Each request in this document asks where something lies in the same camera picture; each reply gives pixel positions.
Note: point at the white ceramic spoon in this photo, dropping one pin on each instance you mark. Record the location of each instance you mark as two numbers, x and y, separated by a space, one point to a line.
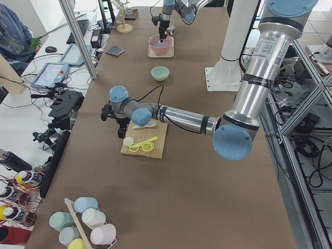
151 124

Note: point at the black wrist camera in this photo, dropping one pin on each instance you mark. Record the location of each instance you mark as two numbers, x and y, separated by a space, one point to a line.
107 112
155 20

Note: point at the black thermos bottle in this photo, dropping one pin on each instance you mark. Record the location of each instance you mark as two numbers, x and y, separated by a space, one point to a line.
13 162

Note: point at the metal ice scoop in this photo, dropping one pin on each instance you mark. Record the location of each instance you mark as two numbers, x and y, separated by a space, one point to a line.
170 30

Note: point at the near teach pendant tablet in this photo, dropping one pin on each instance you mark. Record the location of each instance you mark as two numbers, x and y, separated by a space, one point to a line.
50 75

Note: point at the teach pendant tablet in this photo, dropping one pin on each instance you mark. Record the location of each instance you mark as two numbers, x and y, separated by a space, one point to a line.
72 56
50 75

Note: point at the black flat bar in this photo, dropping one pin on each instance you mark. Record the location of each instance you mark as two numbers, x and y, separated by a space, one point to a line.
51 169

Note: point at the black stand bracket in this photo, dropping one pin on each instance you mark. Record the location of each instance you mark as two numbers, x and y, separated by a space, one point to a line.
69 101

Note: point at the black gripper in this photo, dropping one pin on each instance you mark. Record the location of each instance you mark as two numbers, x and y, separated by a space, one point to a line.
121 122
164 24

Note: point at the wooden cup tree stand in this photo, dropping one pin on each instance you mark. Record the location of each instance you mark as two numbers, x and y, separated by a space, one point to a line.
122 26

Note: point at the pink bowl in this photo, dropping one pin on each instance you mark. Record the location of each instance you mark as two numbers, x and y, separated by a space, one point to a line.
160 51

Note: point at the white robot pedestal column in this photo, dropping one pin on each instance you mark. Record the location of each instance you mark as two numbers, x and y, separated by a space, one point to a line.
226 73

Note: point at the black computer mouse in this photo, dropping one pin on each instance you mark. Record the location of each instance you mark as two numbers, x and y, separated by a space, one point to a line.
50 49

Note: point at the yellow plastic spoon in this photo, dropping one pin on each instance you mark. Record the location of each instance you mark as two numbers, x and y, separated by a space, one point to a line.
143 142

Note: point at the far teach pendant tablet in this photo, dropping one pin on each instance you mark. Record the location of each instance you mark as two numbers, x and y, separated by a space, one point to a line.
72 56

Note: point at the grey blue cup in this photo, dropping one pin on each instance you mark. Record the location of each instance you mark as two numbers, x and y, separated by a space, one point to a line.
68 234

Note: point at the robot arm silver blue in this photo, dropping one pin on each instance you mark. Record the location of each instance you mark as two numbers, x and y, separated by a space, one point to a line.
233 132
187 12

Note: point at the beige tray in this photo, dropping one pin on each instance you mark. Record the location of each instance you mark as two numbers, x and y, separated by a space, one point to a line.
169 54

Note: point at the light blue cup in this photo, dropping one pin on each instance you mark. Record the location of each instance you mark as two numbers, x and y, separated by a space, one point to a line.
83 203

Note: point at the yellow cup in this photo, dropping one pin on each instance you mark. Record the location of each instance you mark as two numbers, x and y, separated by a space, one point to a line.
77 243

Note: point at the dark tray with items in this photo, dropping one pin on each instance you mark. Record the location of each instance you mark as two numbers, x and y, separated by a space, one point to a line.
130 14

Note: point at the pink cup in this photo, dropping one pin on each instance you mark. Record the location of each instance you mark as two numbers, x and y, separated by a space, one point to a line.
103 235

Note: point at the aluminium frame post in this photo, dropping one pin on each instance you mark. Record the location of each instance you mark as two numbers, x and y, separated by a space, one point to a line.
68 12

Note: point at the yellow sauce bottle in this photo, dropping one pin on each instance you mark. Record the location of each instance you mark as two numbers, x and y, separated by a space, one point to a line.
30 178

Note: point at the white cup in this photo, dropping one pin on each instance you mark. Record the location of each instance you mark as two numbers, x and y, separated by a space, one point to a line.
93 218

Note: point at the copper wire bottle rack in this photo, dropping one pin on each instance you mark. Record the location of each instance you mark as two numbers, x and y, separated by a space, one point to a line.
29 200

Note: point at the bamboo cutting board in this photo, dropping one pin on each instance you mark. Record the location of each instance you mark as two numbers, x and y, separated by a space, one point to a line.
140 135

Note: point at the pile of clear ice cubes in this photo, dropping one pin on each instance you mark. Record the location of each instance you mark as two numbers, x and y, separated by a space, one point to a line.
158 44

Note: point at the mint green cup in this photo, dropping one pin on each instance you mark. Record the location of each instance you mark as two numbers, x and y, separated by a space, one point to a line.
60 220

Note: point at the black power adapter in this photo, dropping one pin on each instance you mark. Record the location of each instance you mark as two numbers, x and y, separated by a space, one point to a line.
96 38

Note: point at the mint green bowl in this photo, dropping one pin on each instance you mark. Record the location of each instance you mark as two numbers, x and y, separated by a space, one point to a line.
160 73

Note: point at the grey folded cloth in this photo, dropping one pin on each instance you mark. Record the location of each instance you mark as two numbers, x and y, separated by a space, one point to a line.
115 51

